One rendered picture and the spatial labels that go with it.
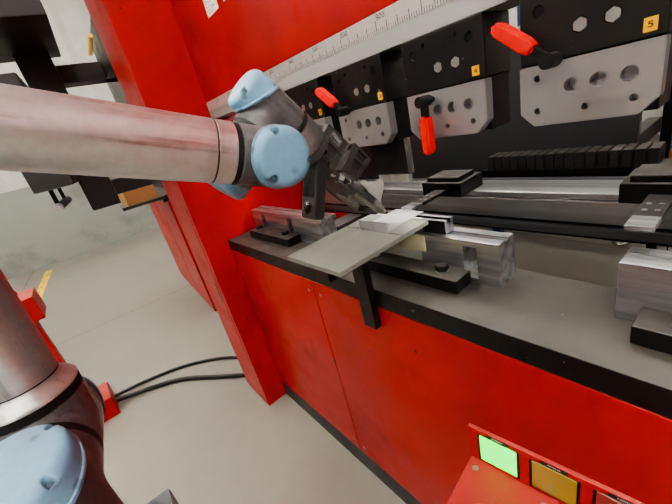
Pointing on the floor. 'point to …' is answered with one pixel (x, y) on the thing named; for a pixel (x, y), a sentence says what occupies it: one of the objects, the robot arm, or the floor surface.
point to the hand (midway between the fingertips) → (369, 211)
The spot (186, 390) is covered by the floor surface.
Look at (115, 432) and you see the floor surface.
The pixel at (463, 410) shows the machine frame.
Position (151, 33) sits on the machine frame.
